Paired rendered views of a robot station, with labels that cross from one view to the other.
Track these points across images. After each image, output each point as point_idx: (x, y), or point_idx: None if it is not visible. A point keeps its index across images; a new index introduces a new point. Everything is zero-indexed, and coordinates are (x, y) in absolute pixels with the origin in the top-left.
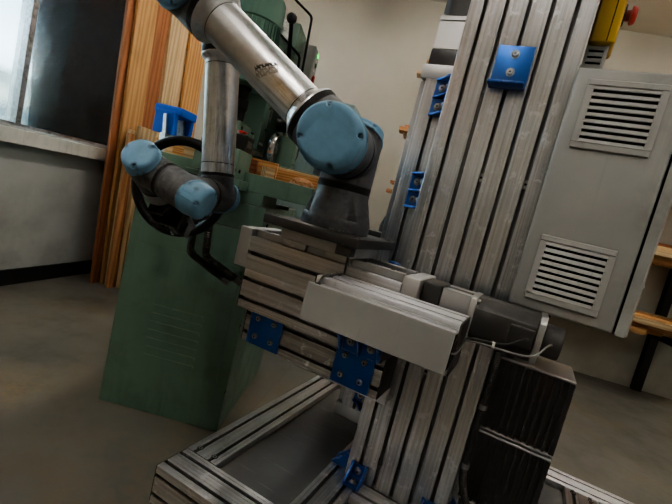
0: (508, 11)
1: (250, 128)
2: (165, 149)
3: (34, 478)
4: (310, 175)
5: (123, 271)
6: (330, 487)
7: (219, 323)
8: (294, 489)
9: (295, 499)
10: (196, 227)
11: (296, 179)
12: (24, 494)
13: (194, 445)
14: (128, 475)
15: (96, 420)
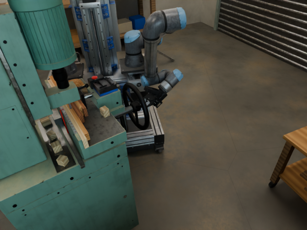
0: None
1: (45, 89)
2: (88, 144)
3: (177, 186)
4: (52, 82)
5: (132, 183)
6: (134, 114)
7: None
8: (139, 120)
9: (144, 116)
10: (132, 113)
11: (80, 81)
12: (180, 181)
13: (151, 135)
14: (153, 175)
15: (147, 207)
